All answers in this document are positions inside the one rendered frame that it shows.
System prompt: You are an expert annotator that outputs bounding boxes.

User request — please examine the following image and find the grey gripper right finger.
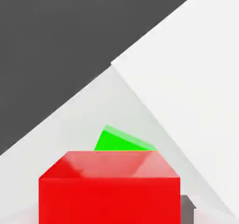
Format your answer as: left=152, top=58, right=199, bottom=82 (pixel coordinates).
left=180, top=195, right=233, bottom=224

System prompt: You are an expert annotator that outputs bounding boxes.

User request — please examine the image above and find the small green cube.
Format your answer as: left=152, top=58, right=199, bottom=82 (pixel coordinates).
left=93, top=124, right=158, bottom=152

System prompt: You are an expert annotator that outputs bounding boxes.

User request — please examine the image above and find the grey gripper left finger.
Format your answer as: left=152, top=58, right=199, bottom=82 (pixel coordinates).
left=12, top=202, right=39, bottom=224

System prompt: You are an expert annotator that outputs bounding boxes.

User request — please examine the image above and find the small red cube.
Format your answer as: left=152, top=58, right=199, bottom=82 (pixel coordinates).
left=38, top=150, right=181, bottom=224

